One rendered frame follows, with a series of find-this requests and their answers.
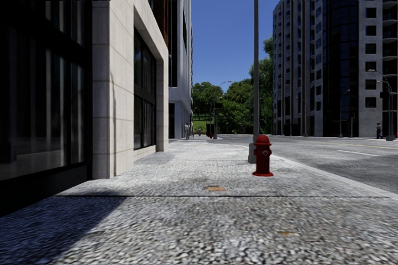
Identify white concrete building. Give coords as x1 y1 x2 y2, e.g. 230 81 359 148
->
149 0 193 140

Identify traffic light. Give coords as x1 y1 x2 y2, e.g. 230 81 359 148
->
368 69 398 141
212 80 233 140

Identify grey pole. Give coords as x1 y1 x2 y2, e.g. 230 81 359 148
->
248 0 260 164

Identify trees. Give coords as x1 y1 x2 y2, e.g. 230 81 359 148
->
192 36 274 135

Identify grey concrete tower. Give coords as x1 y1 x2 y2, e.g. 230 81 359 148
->
272 0 398 138

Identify pale stone building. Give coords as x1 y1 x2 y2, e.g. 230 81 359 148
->
0 0 170 223

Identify grey street lamp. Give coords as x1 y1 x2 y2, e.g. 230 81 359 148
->
338 88 351 138

